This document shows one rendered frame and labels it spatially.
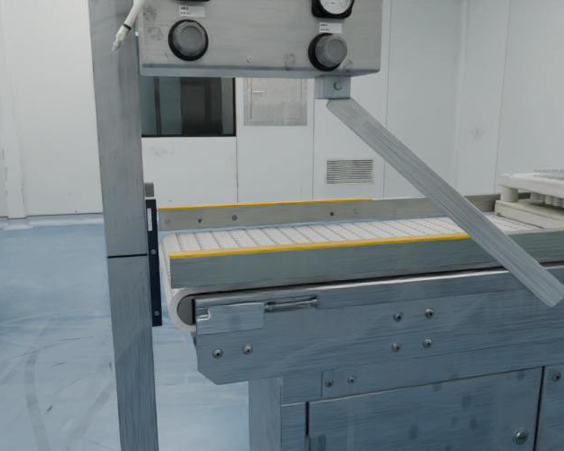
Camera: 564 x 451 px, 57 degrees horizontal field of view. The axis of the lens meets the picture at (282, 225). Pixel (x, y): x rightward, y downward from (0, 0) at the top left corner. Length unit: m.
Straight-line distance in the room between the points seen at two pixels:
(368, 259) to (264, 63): 0.23
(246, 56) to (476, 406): 0.56
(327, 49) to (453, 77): 6.00
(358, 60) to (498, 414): 0.53
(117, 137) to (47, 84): 4.83
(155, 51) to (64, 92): 5.12
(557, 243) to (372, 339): 0.25
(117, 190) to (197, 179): 4.79
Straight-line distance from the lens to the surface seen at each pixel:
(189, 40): 0.45
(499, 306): 0.69
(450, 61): 6.45
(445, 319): 0.65
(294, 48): 0.49
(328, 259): 0.55
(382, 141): 0.54
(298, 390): 0.65
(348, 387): 0.67
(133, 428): 0.93
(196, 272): 0.52
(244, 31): 0.48
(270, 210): 0.81
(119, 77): 0.79
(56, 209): 5.68
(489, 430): 0.83
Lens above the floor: 1.08
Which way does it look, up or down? 12 degrees down
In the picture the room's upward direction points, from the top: straight up
